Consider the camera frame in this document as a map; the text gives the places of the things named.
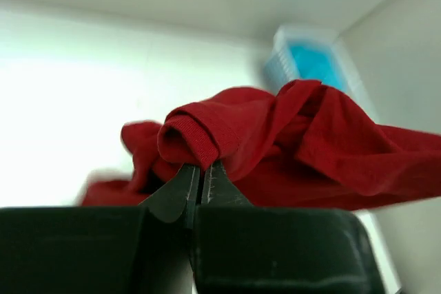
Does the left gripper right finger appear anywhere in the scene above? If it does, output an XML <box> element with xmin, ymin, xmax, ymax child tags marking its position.
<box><xmin>201</xmin><ymin>160</ymin><xmax>252</xmax><ymax>207</ymax></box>

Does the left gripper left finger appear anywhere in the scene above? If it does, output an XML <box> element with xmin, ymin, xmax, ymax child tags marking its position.
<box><xmin>139</xmin><ymin>164</ymin><xmax>201</xmax><ymax>223</ymax></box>

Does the red t shirt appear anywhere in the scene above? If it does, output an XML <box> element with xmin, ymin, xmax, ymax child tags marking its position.
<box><xmin>81</xmin><ymin>81</ymin><xmax>440</xmax><ymax>210</ymax></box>

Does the white plastic basket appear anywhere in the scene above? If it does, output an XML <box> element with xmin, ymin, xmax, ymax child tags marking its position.
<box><xmin>263</xmin><ymin>25</ymin><xmax>380</xmax><ymax>122</ymax></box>

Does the teal t shirt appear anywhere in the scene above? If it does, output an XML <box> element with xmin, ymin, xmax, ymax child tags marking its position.
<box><xmin>289</xmin><ymin>43</ymin><xmax>347</xmax><ymax>92</ymax></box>

